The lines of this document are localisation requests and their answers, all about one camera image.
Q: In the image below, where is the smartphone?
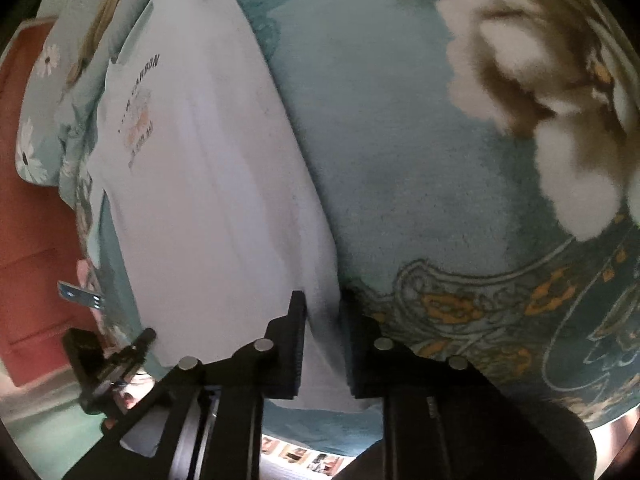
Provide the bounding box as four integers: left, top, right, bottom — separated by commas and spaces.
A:
57, 281, 103, 309

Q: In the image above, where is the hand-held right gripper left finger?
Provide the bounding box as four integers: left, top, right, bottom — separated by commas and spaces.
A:
62, 290, 307, 480

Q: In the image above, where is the teal floral blanket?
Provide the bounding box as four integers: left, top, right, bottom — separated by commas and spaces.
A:
75, 0, 640, 456

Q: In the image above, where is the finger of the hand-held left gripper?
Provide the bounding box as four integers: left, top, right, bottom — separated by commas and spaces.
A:
102, 328, 157, 386

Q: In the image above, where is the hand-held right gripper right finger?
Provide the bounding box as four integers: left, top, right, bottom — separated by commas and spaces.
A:
340, 287, 501, 480

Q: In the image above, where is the tan garment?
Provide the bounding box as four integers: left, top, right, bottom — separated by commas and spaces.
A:
65, 0, 146, 86

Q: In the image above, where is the person's left hand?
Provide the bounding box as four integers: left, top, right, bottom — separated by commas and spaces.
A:
114, 379, 155, 413

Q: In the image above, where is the pale blue t-shirt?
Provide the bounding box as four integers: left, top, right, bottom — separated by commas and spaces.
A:
82, 0, 386, 461

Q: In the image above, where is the grey daisy print duvet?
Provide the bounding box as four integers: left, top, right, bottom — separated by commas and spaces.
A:
15, 0, 151, 196

